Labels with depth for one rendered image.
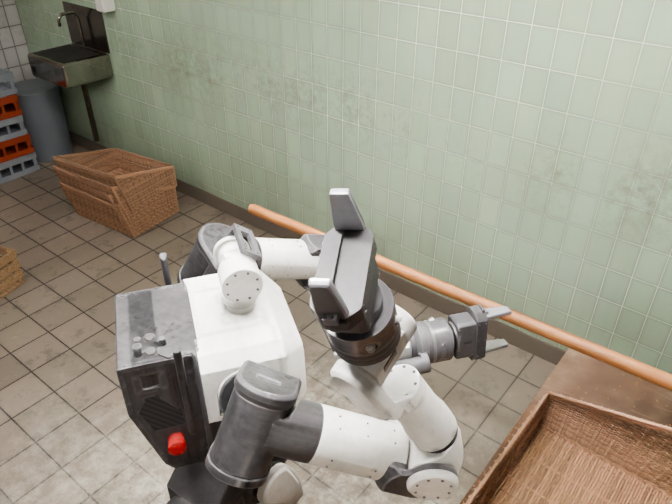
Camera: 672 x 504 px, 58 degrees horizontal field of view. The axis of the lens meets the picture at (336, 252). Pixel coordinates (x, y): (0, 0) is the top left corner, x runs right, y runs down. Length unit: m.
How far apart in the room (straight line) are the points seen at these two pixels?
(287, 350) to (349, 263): 0.38
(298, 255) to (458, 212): 1.71
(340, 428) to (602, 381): 1.43
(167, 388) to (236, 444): 0.18
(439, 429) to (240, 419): 0.28
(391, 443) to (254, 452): 0.21
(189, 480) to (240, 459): 0.37
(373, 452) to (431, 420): 0.11
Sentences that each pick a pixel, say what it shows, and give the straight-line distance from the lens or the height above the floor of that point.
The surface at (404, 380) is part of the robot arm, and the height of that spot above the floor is 1.45.
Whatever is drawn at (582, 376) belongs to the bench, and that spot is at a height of 0.58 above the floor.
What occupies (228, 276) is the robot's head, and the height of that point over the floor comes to 1.50.
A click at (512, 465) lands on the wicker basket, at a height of 0.59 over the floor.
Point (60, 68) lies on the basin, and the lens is 4.48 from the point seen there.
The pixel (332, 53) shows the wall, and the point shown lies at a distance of 3.08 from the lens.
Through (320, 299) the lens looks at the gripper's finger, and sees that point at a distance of 0.57.
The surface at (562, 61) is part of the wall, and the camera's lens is 2.51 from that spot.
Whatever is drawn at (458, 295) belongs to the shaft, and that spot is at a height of 1.20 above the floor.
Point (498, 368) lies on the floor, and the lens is 3.02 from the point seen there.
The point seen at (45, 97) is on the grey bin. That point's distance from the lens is 5.11.
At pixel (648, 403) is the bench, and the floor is 0.58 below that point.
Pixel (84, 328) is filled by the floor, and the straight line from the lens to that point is 3.39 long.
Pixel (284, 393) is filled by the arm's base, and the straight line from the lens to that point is 0.89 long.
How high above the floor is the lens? 2.06
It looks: 34 degrees down
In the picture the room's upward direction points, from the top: straight up
